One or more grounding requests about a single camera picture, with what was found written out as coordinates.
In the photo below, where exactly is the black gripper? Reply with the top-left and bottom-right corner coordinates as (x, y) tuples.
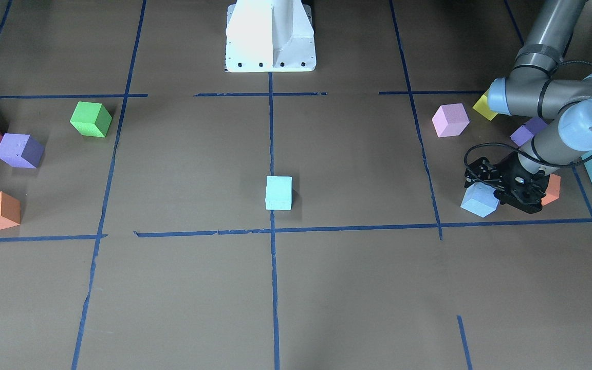
(495, 154), (547, 214)

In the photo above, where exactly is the light blue foam block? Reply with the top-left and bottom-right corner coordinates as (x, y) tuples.
(460, 182), (500, 217)

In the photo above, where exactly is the cyan foam block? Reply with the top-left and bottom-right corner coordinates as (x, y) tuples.
(265, 176), (293, 211)

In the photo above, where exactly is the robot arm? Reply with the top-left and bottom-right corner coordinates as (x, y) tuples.
(487, 1), (592, 214)

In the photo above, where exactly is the purple foam block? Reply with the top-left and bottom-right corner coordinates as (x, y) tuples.
(0, 133), (45, 169)
(510, 117), (548, 147)

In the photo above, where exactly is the yellow foam block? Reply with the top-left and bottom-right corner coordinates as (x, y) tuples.
(472, 90), (498, 120)

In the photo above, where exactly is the pink foam block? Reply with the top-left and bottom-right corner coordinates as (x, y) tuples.
(432, 103), (470, 138)

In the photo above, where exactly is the green foam block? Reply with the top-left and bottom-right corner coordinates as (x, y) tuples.
(69, 101), (112, 138)

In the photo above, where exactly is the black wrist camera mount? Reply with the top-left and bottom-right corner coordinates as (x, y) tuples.
(464, 157), (505, 191)

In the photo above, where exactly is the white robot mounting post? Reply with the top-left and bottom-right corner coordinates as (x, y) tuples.
(224, 1), (317, 73)

